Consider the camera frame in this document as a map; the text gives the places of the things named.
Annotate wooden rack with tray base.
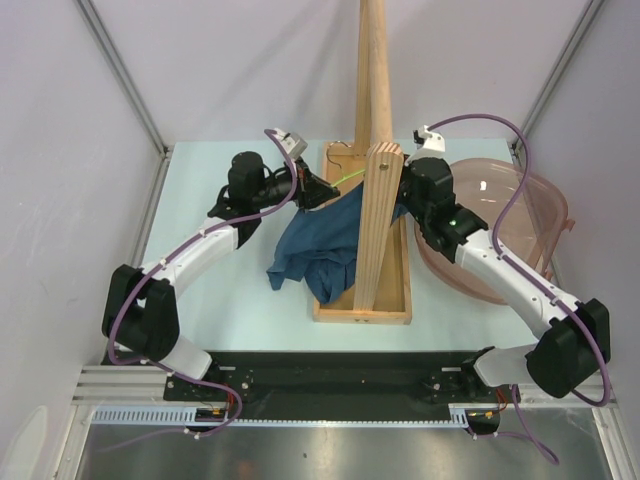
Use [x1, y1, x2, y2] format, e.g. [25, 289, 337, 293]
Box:
[313, 1, 412, 325]

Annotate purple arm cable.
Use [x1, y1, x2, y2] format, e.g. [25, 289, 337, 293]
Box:
[434, 113, 614, 466]
[107, 128, 301, 369]

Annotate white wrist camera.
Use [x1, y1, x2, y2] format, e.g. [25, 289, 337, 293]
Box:
[405, 125, 446, 166]
[275, 128, 308, 161]

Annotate pink translucent plastic bowl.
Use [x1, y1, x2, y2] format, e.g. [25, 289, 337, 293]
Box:
[414, 158, 574, 305]

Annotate left aluminium frame post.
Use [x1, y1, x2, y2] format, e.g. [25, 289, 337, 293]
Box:
[69, 0, 171, 156]

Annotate grey slotted cable duct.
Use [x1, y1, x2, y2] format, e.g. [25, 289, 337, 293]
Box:
[92, 402, 501, 431]

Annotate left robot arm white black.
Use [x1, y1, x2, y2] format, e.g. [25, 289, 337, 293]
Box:
[102, 151, 340, 400]

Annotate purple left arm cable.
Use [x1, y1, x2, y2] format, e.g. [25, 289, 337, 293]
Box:
[107, 128, 301, 369]

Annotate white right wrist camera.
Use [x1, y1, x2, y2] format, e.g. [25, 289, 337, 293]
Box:
[405, 125, 446, 166]

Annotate green hanger with metal hook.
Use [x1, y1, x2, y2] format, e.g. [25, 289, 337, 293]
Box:
[325, 140, 366, 188]

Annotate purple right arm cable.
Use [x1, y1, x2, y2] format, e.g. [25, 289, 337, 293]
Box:
[434, 113, 614, 466]

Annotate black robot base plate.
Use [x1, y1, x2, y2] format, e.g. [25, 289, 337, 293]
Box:
[162, 350, 521, 422]

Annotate right aluminium frame post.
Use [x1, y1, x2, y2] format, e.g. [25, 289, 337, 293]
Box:
[521, 0, 608, 139]

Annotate dark blue t shirt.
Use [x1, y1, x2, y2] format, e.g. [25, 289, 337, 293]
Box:
[266, 182, 414, 305]

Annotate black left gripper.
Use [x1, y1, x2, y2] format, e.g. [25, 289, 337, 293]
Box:
[251, 158, 339, 214]

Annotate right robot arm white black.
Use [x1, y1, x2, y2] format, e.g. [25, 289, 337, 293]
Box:
[397, 157, 611, 401]

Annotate aluminium frame post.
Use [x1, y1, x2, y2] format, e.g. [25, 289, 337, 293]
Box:
[69, 0, 171, 156]
[521, 0, 608, 139]

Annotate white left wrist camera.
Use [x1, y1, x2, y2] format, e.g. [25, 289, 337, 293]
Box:
[275, 128, 308, 161]

